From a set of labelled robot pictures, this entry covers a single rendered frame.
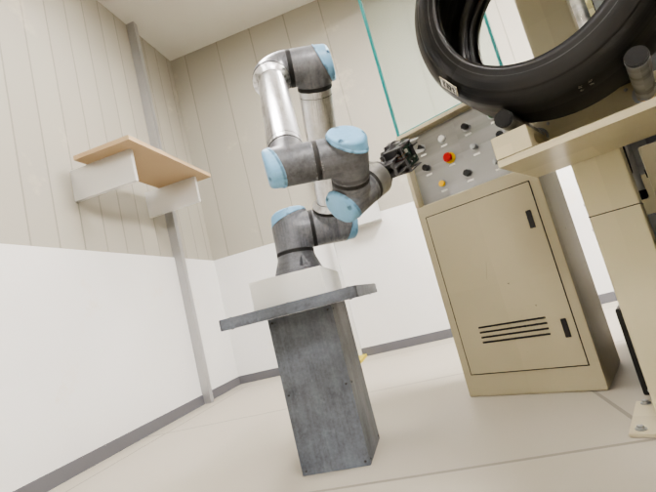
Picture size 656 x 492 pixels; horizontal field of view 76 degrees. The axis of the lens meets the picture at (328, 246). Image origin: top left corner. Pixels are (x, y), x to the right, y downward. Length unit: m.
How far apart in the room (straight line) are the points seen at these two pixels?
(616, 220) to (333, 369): 1.00
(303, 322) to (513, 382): 0.96
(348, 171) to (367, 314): 3.20
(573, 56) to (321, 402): 1.25
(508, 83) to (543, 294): 0.99
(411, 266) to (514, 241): 2.21
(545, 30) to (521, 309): 1.03
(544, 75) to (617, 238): 0.57
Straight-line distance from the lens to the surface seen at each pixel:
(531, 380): 2.00
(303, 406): 1.60
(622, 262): 1.48
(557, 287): 1.88
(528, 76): 1.14
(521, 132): 1.16
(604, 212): 1.48
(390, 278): 4.03
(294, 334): 1.56
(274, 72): 1.35
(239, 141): 4.70
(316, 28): 4.91
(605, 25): 1.14
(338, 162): 0.92
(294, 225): 1.63
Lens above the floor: 0.56
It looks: 8 degrees up
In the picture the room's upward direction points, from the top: 14 degrees counter-clockwise
